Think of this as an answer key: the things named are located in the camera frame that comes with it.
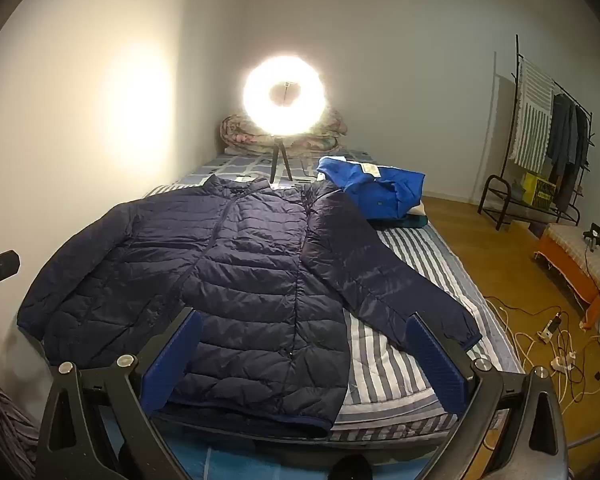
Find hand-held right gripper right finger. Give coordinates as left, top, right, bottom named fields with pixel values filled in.
left=405, top=311, right=571, bottom=480

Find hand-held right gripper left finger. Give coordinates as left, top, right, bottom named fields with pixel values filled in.
left=36, top=306, right=204, bottom=480

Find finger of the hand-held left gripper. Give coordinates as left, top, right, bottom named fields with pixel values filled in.
left=0, top=249, right=21, bottom=311

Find navy puffer jacket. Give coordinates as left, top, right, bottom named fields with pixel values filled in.
left=16, top=174, right=482, bottom=433

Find black metal clothes rack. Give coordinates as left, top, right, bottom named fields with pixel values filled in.
left=477, top=35, right=595, bottom=231

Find dark hanging clothes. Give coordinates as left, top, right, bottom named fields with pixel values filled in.
left=546, top=92, right=592, bottom=211

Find striped blue white bed blanket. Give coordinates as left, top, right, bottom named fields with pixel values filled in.
left=145, top=182, right=526, bottom=443

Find white power strip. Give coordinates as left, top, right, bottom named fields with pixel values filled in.
left=537, top=311, right=564, bottom=344

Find white plug adapter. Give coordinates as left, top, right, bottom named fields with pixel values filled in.
left=551, top=351, right=579, bottom=373

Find teal folded cloth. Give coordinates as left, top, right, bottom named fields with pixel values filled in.
left=375, top=214, right=428, bottom=231

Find grey zigzag patterned cloth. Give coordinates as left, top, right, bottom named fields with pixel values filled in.
left=0, top=362, right=38, bottom=480

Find orange bench with beige cushion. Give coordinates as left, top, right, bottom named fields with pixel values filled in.
left=532, top=222, right=600, bottom=328

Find bright blue jacket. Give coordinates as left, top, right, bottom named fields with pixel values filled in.
left=316, top=156, right=427, bottom=221

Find yellow box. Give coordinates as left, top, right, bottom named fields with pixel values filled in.
left=522, top=172, right=557, bottom=207

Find folded floral quilt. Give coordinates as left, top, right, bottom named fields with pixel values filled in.
left=219, top=107, right=350, bottom=157

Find striped hanging towel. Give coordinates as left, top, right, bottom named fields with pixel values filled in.
left=511, top=57, right=555, bottom=173

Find black cable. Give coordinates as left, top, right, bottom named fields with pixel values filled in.
left=555, top=310, right=600, bottom=406

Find white wall pipe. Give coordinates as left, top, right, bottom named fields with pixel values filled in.
left=472, top=51, right=497, bottom=203

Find ring light on black tripod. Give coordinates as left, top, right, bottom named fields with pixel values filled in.
left=242, top=52, right=327, bottom=184

